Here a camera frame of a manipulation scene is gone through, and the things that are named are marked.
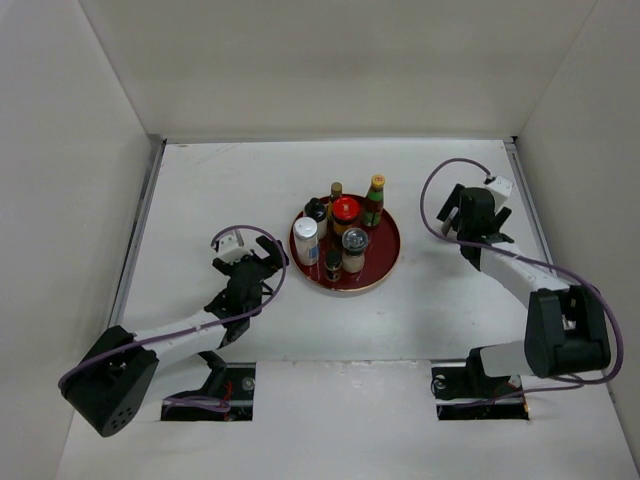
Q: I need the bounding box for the white jar silver lid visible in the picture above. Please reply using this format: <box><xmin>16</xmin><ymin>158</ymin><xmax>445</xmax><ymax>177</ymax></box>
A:
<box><xmin>292</xmin><ymin>217</ymin><xmax>319</xmax><ymax>266</ymax></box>

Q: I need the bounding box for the small black cap spice jar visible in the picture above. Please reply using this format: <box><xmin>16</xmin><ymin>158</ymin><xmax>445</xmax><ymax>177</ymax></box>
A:
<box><xmin>324</xmin><ymin>249</ymin><xmax>342</xmax><ymax>283</ymax></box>

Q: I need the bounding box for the white jar black pump lid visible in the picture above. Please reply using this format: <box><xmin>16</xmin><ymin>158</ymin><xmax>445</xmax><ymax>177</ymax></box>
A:
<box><xmin>303</xmin><ymin>197</ymin><xmax>328</xmax><ymax>240</ymax></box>

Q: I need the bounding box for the grinder jar grey lid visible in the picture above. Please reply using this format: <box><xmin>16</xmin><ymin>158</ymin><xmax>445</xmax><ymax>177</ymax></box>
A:
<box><xmin>342</xmin><ymin>227</ymin><xmax>369</xmax><ymax>273</ymax></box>

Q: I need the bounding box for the sauce bottle yellow cap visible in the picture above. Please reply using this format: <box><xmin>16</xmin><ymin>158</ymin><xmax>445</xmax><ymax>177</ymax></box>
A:
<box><xmin>361</xmin><ymin>174</ymin><xmax>386</xmax><ymax>228</ymax></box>

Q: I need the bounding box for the jar with red lid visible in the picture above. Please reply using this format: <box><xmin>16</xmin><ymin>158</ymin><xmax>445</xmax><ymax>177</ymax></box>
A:
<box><xmin>331</xmin><ymin>196</ymin><xmax>360</xmax><ymax>242</ymax></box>

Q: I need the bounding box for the small yellow label bottle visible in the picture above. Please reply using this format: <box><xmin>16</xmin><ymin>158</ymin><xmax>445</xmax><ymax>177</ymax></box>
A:
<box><xmin>328</xmin><ymin>182</ymin><xmax>343</xmax><ymax>205</ymax></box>

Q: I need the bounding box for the jar silver lid red label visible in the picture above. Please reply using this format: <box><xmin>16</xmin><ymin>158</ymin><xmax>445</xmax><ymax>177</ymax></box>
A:
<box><xmin>441</xmin><ymin>208</ymin><xmax>459</xmax><ymax>236</ymax></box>

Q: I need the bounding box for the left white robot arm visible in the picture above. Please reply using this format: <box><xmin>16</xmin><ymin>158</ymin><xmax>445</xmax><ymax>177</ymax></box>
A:
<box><xmin>58</xmin><ymin>230</ymin><xmax>289</xmax><ymax>438</ymax></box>

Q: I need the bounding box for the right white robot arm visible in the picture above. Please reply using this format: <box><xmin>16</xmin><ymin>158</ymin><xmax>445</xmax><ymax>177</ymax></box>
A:
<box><xmin>437</xmin><ymin>184</ymin><xmax>611</xmax><ymax>378</ymax></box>

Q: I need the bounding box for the round red lacquer tray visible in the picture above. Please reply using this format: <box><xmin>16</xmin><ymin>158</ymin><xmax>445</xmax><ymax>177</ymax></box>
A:
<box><xmin>288</xmin><ymin>210</ymin><xmax>401</xmax><ymax>292</ymax></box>

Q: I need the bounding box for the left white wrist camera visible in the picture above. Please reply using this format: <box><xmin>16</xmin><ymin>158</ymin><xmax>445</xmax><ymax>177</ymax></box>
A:
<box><xmin>211</xmin><ymin>230</ymin><xmax>250</xmax><ymax>264</ymax></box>

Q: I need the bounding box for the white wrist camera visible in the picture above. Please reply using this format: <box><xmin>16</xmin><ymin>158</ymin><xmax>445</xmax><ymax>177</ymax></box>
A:
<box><xmin>211</xmin><ymin>230</ymin><xmax>250</xmax><ymax>264</ymax></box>
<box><xmin>484</xmin><ymin>176</ymin><xmax>513</xmax><ymax>212</ymax></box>

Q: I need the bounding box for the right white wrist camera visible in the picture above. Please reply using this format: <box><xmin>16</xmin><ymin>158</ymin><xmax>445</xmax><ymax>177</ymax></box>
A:
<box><xmin>484</xmin><ymin>176</ymin><xmax>513</xmax><ymax>212</ymax></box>

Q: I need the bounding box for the right aluminium table rail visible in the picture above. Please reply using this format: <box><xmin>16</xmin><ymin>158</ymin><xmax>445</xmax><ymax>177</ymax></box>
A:
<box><xmin>503</xmin><ymin>137</ymin><xmax>554</xmax><ymax>264</ymax></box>

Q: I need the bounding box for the aluminium table rail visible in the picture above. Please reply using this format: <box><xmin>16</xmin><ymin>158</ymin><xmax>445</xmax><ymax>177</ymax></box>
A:
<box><xmin>503</xmin><ymin>137</ymin><xmax>554</xmax><ymax>264</ymax></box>
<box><xmin>106</xmin><ymin>134</ymin><xmax>167</xmax><ymax>328</ymax></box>

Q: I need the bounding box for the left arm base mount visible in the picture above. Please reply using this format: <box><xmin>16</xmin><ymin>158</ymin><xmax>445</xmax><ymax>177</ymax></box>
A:
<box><xmin>160</xmin><ymin>350</ymin><xmax>257</xmax><ymax>422</ymax></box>

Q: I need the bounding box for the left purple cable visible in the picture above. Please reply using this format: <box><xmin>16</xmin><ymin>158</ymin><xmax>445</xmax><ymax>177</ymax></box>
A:
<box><xmin>58</xmin><ymin>224</ymin><xmax>291</xmax><ymax>414</ymax></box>

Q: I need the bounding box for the left aluminium table rail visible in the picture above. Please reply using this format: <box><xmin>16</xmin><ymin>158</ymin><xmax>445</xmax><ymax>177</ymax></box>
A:
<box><xmin>106</xmin><ymin>134</ymin><xmax>167</xmax><ymax>328</ymax></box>

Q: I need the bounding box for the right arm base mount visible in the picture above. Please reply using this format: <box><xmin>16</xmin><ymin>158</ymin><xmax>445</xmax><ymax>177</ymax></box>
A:
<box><xmin>430</xmin><ymin>362</ymin><xmax>529</xmax><ymax>421</ymax></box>

